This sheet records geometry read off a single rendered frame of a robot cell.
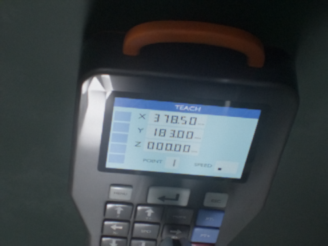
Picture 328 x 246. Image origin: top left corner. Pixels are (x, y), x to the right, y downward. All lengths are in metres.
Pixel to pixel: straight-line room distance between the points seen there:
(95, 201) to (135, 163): 0.03
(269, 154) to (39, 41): 0.11
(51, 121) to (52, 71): 0.03
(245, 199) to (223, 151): 0.03
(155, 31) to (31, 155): 0.11
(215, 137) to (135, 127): 0.03
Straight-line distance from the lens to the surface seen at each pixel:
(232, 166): 0.39
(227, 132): 0.38
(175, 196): 0.41
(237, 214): 0.42
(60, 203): 0.46
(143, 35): 0.35
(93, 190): 0.41
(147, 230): 0.43
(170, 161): 0.39
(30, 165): 0.44
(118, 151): 0.39
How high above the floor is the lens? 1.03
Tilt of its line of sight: 42 degrees down
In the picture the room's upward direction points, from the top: 180 degrees clockwise
